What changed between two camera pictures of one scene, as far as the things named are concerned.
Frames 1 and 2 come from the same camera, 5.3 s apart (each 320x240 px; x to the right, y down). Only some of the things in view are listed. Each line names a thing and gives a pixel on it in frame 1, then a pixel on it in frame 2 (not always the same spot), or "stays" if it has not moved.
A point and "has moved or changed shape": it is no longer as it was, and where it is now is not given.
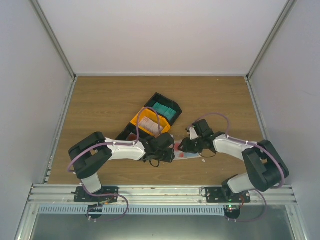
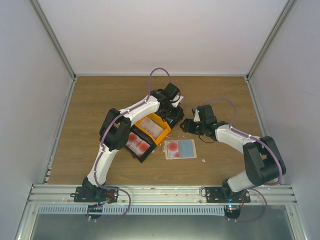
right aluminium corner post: (279, 23) stays
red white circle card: (177, 153) has moved or changed shape
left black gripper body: (164, 157) -> (164, 112)
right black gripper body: (196, 147) -> (198, 130)
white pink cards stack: (151, 125) stays
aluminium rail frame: (157, 195) stays
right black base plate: (224, 194) stays
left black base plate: (81, 196) stays
